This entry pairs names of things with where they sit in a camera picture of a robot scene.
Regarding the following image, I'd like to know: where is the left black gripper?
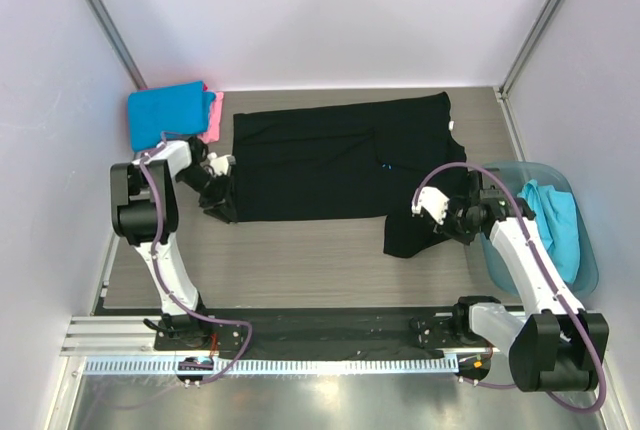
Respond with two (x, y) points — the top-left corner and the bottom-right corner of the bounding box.
(176, 166), (239, 224)

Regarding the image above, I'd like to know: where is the black t shirt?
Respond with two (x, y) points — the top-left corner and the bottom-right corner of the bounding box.
(232, 92), (466, 258)

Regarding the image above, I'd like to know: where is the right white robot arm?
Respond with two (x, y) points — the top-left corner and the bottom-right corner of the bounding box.
(412, 164), (609, 395)

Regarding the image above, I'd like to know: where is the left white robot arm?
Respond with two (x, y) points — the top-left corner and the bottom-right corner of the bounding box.
(110, 137), (237, 350)

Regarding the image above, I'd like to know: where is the translucent blue plastic bin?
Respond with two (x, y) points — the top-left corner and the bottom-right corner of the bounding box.
(485, 161), (599, 300)

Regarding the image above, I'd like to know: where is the folded pink t shirt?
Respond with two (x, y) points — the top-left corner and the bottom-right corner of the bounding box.
(199, 92), (225, 144)

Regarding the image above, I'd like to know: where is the crumpled light blue t shirt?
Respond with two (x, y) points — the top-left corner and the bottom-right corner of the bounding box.
(518, 179), (581, 284)

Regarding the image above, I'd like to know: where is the folded blue t shirt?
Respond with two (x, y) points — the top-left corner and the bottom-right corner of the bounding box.
(127, 81), (216, 153)

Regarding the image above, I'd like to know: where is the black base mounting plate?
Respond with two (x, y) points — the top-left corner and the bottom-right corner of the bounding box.
(143, 306), (488, 361)

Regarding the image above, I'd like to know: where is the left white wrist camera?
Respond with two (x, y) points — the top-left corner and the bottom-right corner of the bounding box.
(205, 152), (236, 177)

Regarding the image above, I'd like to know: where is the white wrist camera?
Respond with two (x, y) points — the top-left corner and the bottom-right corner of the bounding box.
(205, 152), (236, 177)
(411, 186), (450, 226)

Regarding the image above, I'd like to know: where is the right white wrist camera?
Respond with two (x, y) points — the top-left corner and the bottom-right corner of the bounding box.
(411, 186), (450, 226)

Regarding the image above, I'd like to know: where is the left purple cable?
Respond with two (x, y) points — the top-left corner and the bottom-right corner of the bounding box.
(139, 130), (253, 384)

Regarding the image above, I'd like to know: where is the aluminium frame rail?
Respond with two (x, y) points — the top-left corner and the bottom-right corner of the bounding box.
(61, 315), (479, 355)

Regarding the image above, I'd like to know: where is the white slotted cable duct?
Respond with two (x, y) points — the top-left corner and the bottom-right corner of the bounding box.
(84, 354), (459, 377)

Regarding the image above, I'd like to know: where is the left aluminium corner post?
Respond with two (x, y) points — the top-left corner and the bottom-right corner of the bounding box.
(85, 0), (147, 90)

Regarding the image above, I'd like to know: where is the aluminium corner post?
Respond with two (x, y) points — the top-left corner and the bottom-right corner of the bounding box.
(85, 0), (147, 90)
(498, 0), (564, 99)

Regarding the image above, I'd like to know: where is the right aluminium corner post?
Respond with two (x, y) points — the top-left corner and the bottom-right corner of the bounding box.
(498, 0), (564, 99)

